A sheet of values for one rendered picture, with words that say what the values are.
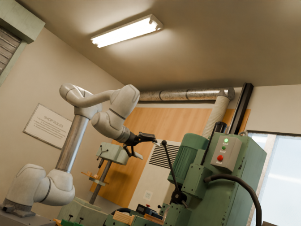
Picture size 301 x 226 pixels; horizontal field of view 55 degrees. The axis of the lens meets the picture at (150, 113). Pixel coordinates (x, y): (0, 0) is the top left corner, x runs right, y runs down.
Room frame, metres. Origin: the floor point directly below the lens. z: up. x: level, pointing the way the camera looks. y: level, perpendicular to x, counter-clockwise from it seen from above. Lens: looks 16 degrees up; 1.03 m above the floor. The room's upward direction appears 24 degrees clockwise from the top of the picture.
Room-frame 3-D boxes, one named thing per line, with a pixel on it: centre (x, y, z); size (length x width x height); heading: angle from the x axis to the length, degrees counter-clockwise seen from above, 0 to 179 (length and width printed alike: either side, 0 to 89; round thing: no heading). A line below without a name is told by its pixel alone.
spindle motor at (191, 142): (1.74, -0.33, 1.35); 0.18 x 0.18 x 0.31
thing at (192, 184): (1.47, -0.35, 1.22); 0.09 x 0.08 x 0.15; 39
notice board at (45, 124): (4.31, 1.26, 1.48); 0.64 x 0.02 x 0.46; 126
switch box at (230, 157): (1.40, -0.43, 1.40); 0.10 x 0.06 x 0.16; 39
